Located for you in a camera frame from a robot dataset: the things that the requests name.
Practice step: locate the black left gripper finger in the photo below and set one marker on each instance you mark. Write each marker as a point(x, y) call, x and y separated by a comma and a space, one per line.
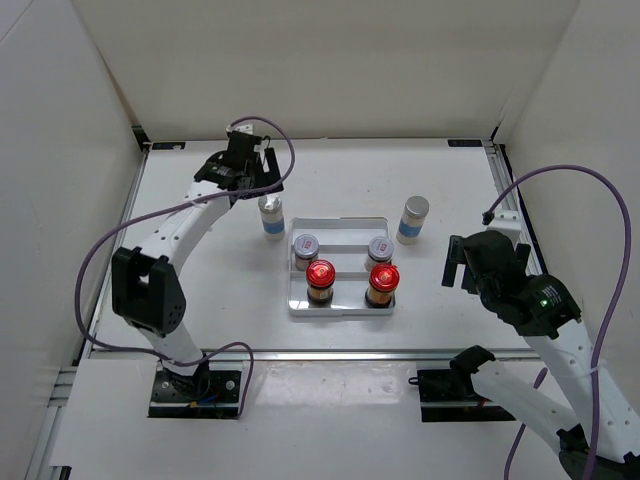
point(247, 186)
point(271, 168)

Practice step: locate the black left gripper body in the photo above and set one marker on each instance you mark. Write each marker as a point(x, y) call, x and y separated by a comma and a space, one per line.
point(218, 161)

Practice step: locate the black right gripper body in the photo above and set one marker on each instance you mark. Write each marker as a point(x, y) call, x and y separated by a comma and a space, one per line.
point(485, 293)

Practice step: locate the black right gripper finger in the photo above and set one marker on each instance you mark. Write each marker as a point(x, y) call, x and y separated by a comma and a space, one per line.
point(495, 268)
point(455, 256)

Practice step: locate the tall blue-label spice bottle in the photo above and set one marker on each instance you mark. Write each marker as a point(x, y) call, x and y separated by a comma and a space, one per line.
point(415, 211)
point(272, 217)

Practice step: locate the short silver-lid jar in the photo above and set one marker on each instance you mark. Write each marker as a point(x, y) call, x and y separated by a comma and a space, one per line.
point(305, 250)
point(380, 251)

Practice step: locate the red-lid chili sauce jar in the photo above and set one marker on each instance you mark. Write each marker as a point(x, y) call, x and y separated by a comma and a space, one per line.
point(320, 278)
point(384, 279)

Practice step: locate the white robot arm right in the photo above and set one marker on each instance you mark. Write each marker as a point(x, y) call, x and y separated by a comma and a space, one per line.
point(596, 434)

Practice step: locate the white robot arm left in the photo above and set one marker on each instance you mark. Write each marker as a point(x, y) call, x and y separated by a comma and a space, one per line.
point(145, 286)

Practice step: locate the black corner label left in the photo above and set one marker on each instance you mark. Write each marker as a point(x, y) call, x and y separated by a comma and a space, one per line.
point(168, 146)

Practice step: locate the black corner label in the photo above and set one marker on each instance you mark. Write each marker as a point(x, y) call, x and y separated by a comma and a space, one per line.
point(465, 143)
point(168, 146)

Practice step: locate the white plastic organizer tray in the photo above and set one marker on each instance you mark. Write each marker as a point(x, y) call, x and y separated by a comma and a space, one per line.
point(343, 241)

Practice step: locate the black corner label right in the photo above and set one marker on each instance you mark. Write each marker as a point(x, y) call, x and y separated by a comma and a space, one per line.
point(465, 143)

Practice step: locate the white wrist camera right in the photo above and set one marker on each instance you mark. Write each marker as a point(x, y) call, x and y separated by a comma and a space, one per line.
point(508, 223)

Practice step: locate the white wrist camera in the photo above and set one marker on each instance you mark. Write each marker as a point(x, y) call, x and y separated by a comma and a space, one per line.
point(508, 223)
point(245, 128)

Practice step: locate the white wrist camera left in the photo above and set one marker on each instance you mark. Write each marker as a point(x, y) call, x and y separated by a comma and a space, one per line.
point(245, 128)

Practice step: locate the aluminium table edge rail right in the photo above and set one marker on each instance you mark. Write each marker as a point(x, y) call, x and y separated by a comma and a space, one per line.
point(503, 176)

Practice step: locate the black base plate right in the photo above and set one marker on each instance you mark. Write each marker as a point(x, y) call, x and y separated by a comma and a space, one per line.
point(444, 399)

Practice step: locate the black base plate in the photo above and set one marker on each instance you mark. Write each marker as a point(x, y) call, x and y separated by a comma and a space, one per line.
point(214, 394)
point(444, 399)

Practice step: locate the black base plate left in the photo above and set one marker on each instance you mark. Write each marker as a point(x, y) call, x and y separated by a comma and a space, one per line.
point(214, 394)

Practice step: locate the aluminium table edge rail front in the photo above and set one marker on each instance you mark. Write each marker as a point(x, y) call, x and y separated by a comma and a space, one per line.
point(238, 354)

